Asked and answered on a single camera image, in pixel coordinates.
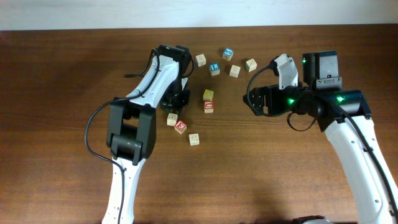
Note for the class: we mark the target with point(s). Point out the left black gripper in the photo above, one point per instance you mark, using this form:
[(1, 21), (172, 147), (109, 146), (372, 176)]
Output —
[(178, 102)]

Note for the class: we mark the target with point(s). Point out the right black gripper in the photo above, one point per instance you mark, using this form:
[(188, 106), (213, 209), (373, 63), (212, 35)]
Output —
[(262, 100)]

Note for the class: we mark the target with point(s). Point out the green edged wooden block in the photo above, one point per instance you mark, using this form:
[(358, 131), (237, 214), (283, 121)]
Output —
[(172, 119), (250, 65)]

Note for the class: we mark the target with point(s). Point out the red letter E block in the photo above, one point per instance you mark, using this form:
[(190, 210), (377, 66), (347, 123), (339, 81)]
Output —
[(180, 127)]

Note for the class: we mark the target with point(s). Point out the plain wooden picture block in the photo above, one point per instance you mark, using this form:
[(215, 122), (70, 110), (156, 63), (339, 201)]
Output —
[(194, 139)]

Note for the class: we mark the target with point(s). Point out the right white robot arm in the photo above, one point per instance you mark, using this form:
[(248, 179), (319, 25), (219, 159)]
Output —
[(345, 118)]

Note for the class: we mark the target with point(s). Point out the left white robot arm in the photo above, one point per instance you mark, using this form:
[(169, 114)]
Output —
[(131, 133)]

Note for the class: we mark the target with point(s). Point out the yellow wooden block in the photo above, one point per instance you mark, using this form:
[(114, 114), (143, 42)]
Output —
[(208, 95)]

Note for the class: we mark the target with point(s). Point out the red letter U block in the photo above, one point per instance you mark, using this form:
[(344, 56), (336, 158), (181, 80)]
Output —
[(209, 107)]

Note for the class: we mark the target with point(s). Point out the plain wooden block centre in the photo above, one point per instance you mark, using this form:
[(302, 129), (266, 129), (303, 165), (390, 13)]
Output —
[(235, 70)]

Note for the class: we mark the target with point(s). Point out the plain wooden block far left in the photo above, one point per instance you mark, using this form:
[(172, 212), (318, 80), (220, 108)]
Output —
[(200, 60)]

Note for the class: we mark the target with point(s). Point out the blue letter L block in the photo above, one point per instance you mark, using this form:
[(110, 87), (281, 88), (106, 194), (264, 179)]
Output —
[(214, 69)]

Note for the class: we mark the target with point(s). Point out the blue number five block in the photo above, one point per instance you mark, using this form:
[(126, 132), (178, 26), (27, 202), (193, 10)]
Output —
[(228, 54)]

